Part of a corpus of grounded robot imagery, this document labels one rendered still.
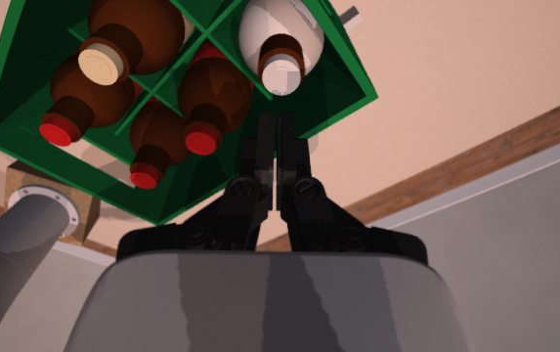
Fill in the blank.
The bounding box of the brown bottle with red cap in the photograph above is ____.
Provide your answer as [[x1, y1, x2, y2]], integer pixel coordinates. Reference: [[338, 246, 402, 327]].
[[129, 96, 192, 189], [39, 48, 143, 147], [177, 38, 253, 155]]

